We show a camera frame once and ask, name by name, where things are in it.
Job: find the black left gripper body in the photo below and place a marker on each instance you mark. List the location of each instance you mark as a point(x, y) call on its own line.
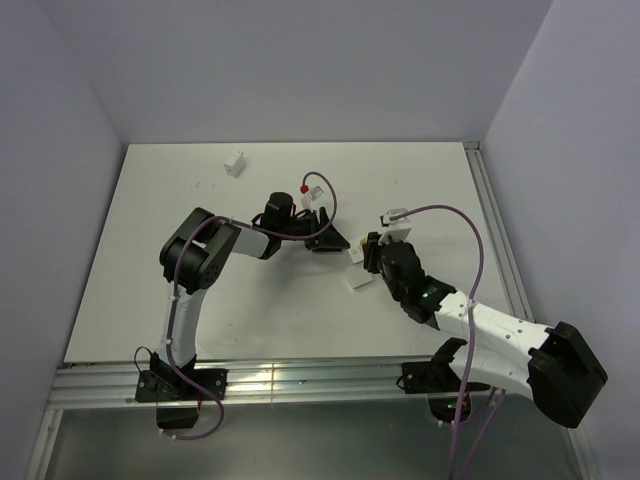
point(299, 227)

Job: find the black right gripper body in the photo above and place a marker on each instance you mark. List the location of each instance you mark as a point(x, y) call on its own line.
point(398, 294)

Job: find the white cube socket adapter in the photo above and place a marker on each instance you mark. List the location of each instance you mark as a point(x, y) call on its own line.
point(356, 252)

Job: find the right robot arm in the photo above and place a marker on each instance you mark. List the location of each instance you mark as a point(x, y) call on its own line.
point(554, 367)

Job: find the aluminium rail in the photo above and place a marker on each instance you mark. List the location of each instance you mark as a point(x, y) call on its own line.
point(503, 253)
point(113, 385)

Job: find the aluminium right rail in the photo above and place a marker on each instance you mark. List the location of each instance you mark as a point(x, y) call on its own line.
point(503, 253)

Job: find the aluminium front rail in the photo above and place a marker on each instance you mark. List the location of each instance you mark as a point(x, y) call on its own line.
point(113, 385)

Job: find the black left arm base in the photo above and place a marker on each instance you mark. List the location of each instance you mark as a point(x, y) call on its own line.
point(152, 389)

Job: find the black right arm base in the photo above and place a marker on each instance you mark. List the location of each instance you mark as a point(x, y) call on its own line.
point(428, 377)

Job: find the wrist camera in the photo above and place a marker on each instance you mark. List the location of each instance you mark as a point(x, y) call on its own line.
point(396, 226)
point(310, 196)

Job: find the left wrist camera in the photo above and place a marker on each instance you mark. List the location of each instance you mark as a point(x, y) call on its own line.
point(310, 196)

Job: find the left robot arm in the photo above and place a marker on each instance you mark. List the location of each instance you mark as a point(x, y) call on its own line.
point(194, 257)

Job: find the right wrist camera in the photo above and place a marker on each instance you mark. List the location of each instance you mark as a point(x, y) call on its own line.
point(396, 226)

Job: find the white USB charger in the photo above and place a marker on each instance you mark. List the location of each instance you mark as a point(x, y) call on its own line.
point(235, 164)
point(356, 277)

